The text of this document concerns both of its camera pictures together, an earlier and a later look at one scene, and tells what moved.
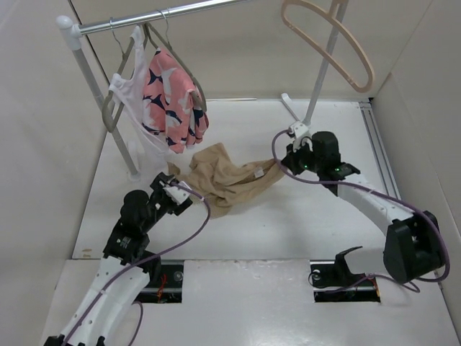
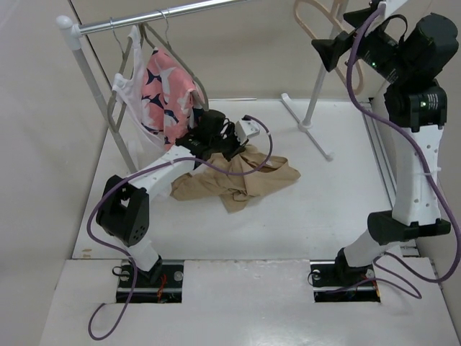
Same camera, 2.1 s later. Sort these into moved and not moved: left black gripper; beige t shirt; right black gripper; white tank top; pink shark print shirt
Moved: right black gripper; beige t shirt; left black gripper
Not moved: white tank top; pink shark print shirt
